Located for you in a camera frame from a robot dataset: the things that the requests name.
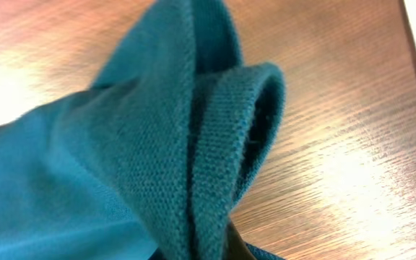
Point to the dark blue polo shirt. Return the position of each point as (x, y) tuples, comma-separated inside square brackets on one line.
[(148, 162)]

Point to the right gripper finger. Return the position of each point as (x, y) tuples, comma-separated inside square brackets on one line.
[(236, 247)]

